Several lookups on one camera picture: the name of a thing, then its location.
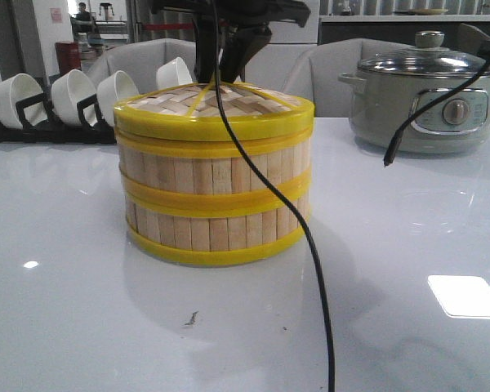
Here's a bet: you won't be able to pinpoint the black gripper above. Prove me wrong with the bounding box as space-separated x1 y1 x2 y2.
149 0 311 83

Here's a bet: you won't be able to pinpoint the yellow woven bamboo steamer lid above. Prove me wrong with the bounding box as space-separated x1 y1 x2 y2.
114 82 314 141

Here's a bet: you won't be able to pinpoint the white ceramic bowl right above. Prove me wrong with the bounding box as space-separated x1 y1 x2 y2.
156 57 193 90

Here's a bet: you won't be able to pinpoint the white ceramic bowl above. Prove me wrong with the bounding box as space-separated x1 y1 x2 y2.
97 70 140 127
0 73 43 129
156 57 193 90
51 69 96 127

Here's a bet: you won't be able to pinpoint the white cabinet in background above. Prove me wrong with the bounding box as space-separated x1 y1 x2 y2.
244 0 320 93

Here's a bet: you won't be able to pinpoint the grey upholstered chair left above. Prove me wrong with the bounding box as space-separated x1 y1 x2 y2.
86 38 197 93

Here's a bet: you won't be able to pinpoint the grey upholstered chair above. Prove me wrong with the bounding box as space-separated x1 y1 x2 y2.
86 38 197 93
282 38 407 118

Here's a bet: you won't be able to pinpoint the grey upholstered chair right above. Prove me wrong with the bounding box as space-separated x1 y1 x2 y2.
282 38 407 118

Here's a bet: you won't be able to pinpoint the person in background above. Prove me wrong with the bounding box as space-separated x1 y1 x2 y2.
70 2 98 36

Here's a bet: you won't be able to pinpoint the red bin in background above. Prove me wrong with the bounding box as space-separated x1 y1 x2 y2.
55 41 82 76

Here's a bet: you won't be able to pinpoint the grey-green electric cooking pot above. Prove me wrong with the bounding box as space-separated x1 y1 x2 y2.
338 71 490 154

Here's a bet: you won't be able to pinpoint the black dish rack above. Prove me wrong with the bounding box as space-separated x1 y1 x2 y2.
0 93 116 145

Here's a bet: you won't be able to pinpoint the bamboo steamer basket yellow rims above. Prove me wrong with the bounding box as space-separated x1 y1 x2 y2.
125 194 304 267

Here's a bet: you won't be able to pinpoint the glass pot lid grey knob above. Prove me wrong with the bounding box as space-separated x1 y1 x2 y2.
358 30 486 78

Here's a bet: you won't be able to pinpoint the white ceramic bowl far left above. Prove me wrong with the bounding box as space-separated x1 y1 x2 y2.
0 73 43 129

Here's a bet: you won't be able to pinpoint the black cable with plug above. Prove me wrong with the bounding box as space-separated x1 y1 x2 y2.
383 14 490 167

